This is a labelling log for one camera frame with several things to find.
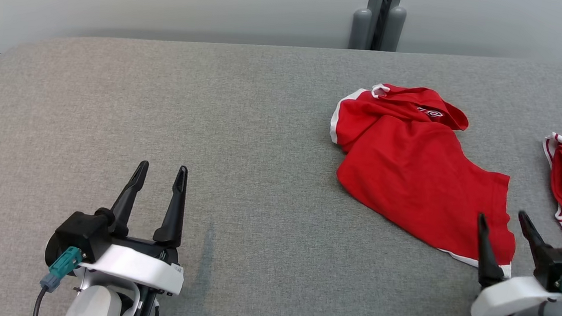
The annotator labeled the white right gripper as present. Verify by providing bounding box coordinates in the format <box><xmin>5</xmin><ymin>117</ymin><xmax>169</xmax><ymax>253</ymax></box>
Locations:
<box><xmin>470</xmin><ymin>207</ymin><xmax>562</xmax><ymax>316</ymax></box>

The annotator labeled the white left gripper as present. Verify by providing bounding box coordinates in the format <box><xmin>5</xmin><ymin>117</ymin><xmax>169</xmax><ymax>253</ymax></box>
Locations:
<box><xmin>72</xmin><ymin>156</ymin><xmax>194</xmax><ymax>297</ymax></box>

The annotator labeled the red garment with white trim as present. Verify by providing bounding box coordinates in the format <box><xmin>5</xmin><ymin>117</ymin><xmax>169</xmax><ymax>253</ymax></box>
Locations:
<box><xmin>319</xmin><ymin>79</ymin><xmax>528</xmax><ymax>278</ymax></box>

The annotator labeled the left teal plug black cable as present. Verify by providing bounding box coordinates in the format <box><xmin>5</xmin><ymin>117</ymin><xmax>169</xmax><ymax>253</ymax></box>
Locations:
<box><xmin>33</xmin><ymin>243</ymin><xmax>85</xmax><ymax>316</ymax></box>

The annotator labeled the grey metal post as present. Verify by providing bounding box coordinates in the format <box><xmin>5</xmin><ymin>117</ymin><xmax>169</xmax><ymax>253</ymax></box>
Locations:
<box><xmin>348</xmin><ymin>0</ymin><xmax>408</xmax><ymax>54</ymax></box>

